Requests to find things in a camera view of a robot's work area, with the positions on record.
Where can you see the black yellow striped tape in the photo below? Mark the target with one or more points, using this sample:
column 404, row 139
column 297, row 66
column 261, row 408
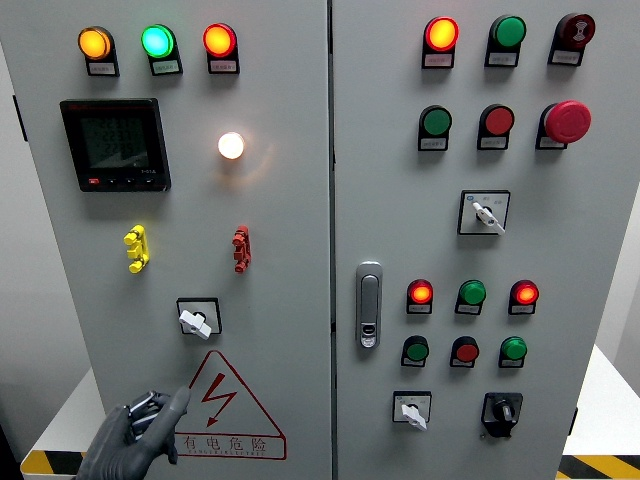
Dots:
column 600, row 469
column 50, row 462

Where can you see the red warning triangle sign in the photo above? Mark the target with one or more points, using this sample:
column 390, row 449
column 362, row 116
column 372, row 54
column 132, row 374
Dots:
column 225, row 445

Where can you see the pale grey cabinet door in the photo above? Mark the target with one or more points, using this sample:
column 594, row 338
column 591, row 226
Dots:
column 280, row 225

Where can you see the silver door lock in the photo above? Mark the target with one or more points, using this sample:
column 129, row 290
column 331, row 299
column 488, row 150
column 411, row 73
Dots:
column 369, row 305

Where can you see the black display meter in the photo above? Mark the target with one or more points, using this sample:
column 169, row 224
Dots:
column 114, row 144

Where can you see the small label plate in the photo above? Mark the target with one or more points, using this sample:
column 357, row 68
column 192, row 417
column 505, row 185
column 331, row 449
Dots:
column 510, row 364
column 521, row 309
column 437, row 60
column 418, row 308
column 467, row 309
column 461, row 364
column 165, row 67
column 222, row 66
column 412, row 363
column 492, row 143
column 102, row 68
column 433, row 144
column 565, row 58
column 501, row 59
column 548, row 144

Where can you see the small green push button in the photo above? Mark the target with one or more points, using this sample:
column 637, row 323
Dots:
column 514, row 348
column 417, row 349

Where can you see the white round lamp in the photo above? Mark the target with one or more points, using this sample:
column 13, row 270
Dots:
column 231, row 145

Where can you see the black door hinge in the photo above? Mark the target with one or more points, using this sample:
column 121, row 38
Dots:
column 19, row 117
column 573, row 421

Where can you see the small red lamp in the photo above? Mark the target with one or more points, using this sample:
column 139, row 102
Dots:
column 420, row 292
column 525, row 293

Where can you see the small red push button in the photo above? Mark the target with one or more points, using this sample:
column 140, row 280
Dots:
column 466, row 351

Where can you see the pale grey door with lock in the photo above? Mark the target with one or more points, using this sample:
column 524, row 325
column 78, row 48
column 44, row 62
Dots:
column 400, row 210

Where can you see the small green lamp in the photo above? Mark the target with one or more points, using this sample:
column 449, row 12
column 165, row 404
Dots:
column 472, row 292

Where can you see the large yellow round lamp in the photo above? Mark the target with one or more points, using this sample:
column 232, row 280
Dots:
column 94, row 43

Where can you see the large lit green lamp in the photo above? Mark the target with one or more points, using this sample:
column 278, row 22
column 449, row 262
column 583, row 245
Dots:
column 157, row 41

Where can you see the large red round lamp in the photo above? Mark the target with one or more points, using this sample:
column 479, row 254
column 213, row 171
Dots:
column 218, row 40
column 441, row 34

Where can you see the large red stop button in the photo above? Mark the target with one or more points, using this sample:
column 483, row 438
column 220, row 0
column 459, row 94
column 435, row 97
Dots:
column 568, row 122

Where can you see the large dark green lamp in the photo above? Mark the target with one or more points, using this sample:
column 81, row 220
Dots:
column 508, row 31

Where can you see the dark red buzzer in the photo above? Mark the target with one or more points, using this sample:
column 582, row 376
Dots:
column 576, row 30

